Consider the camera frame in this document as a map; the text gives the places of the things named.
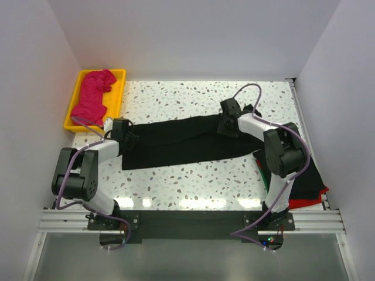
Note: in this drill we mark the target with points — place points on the folded green t shirt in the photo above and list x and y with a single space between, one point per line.
263 175

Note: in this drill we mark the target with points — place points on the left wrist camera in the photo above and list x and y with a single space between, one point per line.
108 124

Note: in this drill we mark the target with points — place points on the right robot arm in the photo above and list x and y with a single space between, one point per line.
286 153

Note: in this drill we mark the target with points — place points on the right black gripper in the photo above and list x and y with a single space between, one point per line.
222 127

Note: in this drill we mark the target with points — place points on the yellow plastic bin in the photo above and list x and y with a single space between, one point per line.
112 100

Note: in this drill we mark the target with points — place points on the folded red t shirt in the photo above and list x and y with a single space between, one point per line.
304 202

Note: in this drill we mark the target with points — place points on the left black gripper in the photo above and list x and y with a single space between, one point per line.
130 140

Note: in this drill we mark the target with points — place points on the pink crumpled t shirt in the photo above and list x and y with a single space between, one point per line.
90 108

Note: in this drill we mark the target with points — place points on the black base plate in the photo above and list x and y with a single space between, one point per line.
170 225

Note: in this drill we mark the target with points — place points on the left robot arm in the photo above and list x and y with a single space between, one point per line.
75 180

